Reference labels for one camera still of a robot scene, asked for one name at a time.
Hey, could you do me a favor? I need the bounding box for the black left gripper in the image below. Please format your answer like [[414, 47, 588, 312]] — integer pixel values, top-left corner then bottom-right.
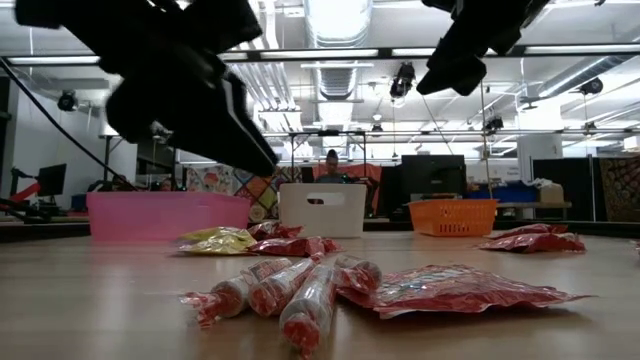
[[99, 0, 280, 176]]

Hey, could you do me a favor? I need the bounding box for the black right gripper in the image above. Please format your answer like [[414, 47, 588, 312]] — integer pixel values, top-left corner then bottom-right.
[[417, 0, 551, 96]]

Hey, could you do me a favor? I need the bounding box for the yellow candy bag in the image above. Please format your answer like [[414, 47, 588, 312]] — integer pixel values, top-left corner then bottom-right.
[[176, 225, 259, 257]]

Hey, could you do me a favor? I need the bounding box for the black overhead light bar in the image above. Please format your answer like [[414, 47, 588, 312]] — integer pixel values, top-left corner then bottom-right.
[[0, 43, 640, 69]]

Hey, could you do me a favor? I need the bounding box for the colourful patchwork quilt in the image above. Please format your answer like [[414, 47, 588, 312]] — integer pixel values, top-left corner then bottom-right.
[[183, 163, 304, 224]]

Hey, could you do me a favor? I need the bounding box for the pink translucent plastic bin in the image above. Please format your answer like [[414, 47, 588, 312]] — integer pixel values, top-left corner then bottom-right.
[[85, 191, 252, 244]]

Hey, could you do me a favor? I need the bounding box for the white cabinet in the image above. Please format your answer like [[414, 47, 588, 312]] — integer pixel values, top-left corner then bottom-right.
[[516, 133, 565, 184]]

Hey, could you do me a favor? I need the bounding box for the large black screen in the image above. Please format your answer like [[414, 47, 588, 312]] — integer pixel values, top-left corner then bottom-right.
[[399, 153, 469, 201]]

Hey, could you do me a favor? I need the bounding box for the person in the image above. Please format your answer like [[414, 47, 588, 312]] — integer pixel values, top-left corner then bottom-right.
[[314, 148, 351, 185]]

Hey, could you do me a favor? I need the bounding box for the white plastic bin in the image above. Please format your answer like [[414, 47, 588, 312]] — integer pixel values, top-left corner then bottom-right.
[[278, 182, 368, 240]]

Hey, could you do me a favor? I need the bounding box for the blue storage bin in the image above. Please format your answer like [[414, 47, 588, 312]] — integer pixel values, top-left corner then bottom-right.
[[467, 184, 539, 204]]

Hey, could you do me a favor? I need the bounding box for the orange cloth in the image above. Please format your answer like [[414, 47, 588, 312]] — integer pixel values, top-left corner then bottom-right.
[[312, 162, 384, 216]]

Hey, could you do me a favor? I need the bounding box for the cardboard box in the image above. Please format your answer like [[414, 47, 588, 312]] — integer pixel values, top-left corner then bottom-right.
[[538, 183, 565, 204]]

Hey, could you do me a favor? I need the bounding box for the orange plastic basket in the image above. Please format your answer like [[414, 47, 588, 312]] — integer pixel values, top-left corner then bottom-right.
[[407, 198, 500, 238]]

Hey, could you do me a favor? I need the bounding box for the wooden background table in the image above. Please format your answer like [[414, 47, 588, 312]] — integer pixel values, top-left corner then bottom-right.
[[492, 200, 573, 221]]

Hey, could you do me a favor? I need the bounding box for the black computer monitor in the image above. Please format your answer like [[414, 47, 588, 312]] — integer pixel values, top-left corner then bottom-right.
[[35, 163, 68, 199]]

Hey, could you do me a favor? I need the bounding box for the black partition panel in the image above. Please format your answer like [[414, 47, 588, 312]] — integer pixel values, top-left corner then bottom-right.
[[532, 157, 601, 222]]

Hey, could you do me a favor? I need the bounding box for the red bar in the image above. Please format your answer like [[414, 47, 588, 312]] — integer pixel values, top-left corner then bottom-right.
[[7, 181, 43, 205]]

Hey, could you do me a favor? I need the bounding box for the dark patterned tapestry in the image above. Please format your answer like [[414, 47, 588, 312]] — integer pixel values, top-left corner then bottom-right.
[[598, 155, 640, 223]]

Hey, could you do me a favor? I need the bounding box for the black background rig frame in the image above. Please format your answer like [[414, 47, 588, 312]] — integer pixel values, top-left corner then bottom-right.
[[99, 127, 640, 194]]

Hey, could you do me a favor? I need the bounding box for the silver ceiling duct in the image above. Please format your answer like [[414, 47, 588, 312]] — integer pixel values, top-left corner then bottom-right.
[[302, 0, 374, 101]]

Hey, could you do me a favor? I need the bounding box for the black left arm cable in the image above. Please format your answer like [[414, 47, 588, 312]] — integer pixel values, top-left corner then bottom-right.
[[0, 55, 139, 192]]

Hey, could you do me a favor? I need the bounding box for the black aluminium table frame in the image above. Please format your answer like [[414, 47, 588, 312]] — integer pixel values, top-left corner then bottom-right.
[[0, 217, 640, 245]]

